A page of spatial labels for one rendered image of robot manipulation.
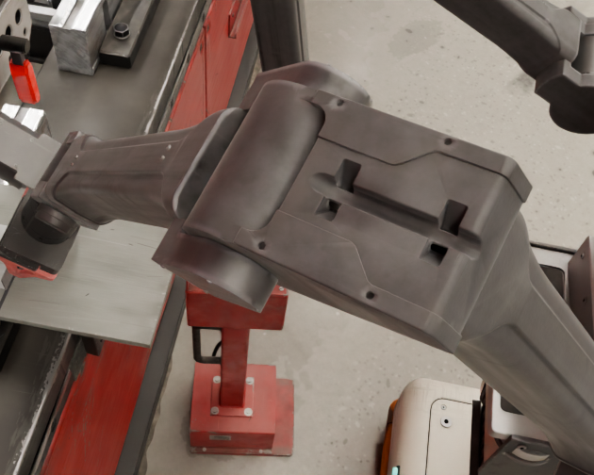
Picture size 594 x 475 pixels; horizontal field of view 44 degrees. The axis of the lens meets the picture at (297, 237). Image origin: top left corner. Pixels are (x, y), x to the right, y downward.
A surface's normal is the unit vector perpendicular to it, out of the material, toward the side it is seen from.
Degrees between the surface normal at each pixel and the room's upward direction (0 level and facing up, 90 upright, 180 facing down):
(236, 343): 90
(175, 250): 53
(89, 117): 0
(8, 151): 33
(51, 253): 28
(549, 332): 60
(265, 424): 1
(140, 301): 0
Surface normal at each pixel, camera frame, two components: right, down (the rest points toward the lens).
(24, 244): 0.54, -0.40
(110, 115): 0.09, -0.56
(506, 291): 0.70, 0.22
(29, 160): 0.37, 0.00
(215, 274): -0.15, -0.29
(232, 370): 0.00, 0.82
